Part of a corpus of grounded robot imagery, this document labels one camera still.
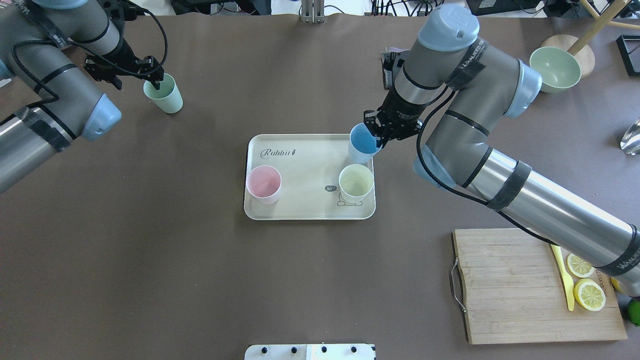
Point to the green bowl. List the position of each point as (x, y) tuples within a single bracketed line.
[(559, 69)]

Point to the bamboo cutting board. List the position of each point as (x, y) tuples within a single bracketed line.
[(512, 292)]

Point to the blue cup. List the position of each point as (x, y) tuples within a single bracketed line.
[(363, 145)]

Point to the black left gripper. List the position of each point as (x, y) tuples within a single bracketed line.
[(121, 54)]

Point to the black box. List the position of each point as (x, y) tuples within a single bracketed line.
[(628, 47)]

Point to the wooden stand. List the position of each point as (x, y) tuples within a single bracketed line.
[(578, 47)]

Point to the green cup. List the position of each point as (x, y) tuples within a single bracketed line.
[(167, 97)]

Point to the pink cup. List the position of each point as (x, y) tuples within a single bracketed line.
[(264, 184)]

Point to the cream serving tray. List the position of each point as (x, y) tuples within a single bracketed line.
[(309, 165)]

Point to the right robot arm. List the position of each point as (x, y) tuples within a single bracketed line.
[(489, 84)]

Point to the yellow cup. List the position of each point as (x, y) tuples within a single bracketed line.
[(355, 182)]

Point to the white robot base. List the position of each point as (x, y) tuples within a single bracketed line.
[(311, 351)]

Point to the metal scoop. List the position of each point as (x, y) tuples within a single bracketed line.
[(630, 141)]

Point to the lemon slice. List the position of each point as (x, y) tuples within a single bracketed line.
[(578, 267), (589, 294)]

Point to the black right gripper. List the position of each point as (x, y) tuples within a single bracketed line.
[(403, 111)]

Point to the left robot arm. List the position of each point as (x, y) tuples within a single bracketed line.
[(60, 49)]

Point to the whole lemon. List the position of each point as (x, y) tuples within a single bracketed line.
[(617, 285)]

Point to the yellow plastic knife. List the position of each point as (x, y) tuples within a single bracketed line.
[(566, 279)]

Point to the lime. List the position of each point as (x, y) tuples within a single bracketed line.
[(633, 312)]

